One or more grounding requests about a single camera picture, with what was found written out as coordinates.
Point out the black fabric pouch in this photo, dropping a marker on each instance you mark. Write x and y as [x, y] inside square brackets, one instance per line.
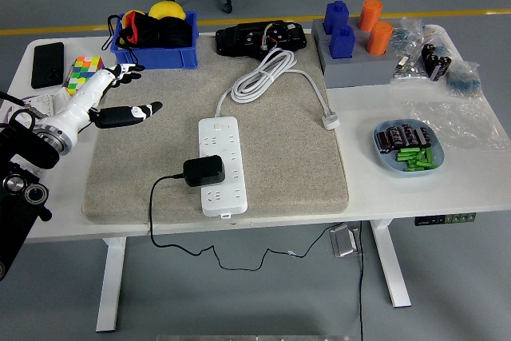
[171, 31]

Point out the grey block holder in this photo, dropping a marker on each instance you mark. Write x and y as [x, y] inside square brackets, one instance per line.
[359, 69]

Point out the orange cylinder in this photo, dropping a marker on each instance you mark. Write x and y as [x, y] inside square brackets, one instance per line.
[370, 13]
[379, 37]

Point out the blue plastic bin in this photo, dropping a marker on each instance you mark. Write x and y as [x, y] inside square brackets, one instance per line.
[159, 57]

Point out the blue square block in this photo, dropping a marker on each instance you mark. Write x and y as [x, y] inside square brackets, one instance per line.
[335, 15]
[342, 43]

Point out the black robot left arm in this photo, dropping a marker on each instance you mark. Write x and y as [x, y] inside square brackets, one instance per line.
[16, 205]

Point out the multicolour puzzle cube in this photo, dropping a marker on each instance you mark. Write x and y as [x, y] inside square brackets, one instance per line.
[84, 67]

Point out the white table leg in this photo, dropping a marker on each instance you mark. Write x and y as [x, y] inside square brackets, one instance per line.
[389, 261]
[112, 277]

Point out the clear bag silver parts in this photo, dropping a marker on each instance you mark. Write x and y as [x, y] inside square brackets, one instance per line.
[409, 71]

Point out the black smartphone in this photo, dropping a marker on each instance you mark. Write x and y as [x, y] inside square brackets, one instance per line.
[47, 65]

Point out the black capacitor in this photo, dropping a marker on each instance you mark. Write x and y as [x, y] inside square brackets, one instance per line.
[395, 136]
[384, 142]
[419, 136]
[427, 137]
[407, 134]

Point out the grey-brown mat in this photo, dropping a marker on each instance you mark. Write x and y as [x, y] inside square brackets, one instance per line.
[279, 165]

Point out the white socket cover panel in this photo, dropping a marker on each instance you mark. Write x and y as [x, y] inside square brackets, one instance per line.
[60, 97]

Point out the green cylinder cell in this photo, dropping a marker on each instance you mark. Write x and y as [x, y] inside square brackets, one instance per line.
[420, 154]
[413, 163]
[405, 155]
[429, 155]
[419, 169]

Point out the clear bag small blue parts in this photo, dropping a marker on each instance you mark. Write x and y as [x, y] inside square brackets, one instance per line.
[405, 35]

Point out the silver foot pedal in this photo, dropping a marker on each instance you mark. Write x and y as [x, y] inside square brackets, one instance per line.
[344, 242]

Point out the clear bag tan parts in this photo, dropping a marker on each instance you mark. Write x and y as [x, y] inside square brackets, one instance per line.
[434, 35]

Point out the white power strip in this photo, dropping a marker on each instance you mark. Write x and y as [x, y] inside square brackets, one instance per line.
[223, 205]

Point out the light blue plate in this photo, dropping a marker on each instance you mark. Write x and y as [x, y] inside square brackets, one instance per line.
[439, 157]

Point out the empty clear plastic bag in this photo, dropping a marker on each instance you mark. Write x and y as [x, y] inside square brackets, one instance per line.
[467, 121]

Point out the black table control panel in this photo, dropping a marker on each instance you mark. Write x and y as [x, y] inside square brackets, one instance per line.
[445, 219]

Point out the yellow ball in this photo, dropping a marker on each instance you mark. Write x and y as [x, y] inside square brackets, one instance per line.
[165, 9]

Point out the clear bag blue resistors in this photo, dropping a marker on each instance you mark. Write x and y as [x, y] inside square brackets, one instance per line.
[465, 79]

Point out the clear bag black capacitors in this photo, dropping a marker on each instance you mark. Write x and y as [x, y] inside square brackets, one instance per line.
[436, 62]

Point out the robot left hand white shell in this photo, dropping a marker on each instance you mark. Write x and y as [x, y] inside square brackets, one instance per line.
[80, 101]

